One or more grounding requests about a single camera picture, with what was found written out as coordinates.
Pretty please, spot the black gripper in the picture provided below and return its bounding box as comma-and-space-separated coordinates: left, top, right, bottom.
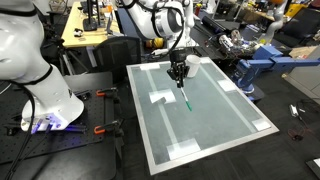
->
166, 47, 190, 89

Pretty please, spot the white pen with green cap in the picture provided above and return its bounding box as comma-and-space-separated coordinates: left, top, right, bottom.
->
180, 87, 193, 112

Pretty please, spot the silver robotic hand device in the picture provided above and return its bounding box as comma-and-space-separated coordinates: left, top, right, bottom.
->
218, 29, 242, 52

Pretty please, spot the black mesh chair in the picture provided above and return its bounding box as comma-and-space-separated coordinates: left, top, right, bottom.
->
92, 35, 143, 84

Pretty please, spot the orange black bar clamp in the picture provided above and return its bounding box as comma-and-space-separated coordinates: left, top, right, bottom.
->
93, 120, 123, 136
95, 87, 120, 101

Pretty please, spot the black monitor stand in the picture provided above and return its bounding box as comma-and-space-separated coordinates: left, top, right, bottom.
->
82, 0, 101, 32

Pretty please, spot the light wooden desk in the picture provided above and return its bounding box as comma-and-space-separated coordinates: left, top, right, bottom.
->
61, 0, 122, 49

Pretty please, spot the grey power adapter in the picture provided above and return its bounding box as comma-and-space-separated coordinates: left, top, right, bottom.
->
289, 103, 300, 118

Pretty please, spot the tan cardboard box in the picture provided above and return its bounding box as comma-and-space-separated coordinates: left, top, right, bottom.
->
289, 44, 319, 60

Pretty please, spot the black fabric office chair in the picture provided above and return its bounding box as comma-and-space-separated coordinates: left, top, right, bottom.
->
273, 8, 320, 48

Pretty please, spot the black camera tripod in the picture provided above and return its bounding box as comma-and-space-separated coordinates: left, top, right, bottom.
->
39, 19, 89, 77

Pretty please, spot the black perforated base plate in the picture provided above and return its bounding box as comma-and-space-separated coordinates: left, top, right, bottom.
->
0, 71, 116, 164

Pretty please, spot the thin red black cable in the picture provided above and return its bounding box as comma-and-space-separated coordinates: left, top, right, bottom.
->
287, 128, 316, 142

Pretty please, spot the thick black cable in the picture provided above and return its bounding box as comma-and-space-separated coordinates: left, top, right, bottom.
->
4, 83, 38, 180

